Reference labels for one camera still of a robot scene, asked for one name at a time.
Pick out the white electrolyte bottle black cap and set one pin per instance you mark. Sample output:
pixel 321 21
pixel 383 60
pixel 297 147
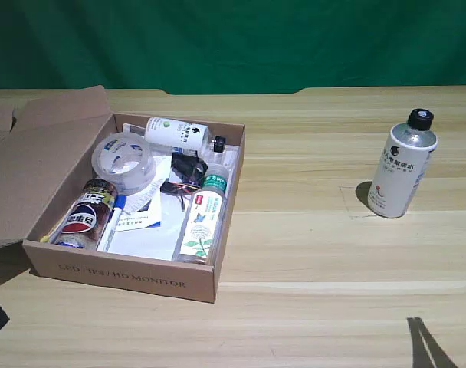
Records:
pixel 398 172

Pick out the brown cardboard monitor box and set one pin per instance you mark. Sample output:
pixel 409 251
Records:
pixel 64 264

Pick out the clear bottle butterfly label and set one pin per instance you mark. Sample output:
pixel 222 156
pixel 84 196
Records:
pixel 204 214

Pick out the white bottle clear neck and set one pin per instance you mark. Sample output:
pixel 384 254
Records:
pixel 171 132

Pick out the yellow tipped thin stick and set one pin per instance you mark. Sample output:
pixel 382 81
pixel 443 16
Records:
pixel 44 238

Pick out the Pepsi cola can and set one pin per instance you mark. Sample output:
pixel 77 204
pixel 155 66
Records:
pixel 85 218

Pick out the white marker blue cap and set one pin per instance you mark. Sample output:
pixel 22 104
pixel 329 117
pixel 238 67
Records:
pixel 112 226

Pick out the white booklet blue corner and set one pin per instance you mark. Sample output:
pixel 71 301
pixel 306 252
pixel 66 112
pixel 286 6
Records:
pixel 141 220

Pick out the clear packing tape roll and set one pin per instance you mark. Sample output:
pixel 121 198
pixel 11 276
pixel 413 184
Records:
pixel 122 161

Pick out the white printed receipt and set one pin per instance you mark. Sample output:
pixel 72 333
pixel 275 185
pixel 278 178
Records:
pixel 152 184

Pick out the black plastic part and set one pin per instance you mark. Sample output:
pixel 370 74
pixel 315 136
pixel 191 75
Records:
pixel 187 165

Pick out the clear plastic bag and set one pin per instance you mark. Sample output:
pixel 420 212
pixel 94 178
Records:
pixel 221 159

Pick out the green backdrop cloth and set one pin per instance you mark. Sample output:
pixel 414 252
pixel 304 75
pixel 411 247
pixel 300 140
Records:
pixel 233 38

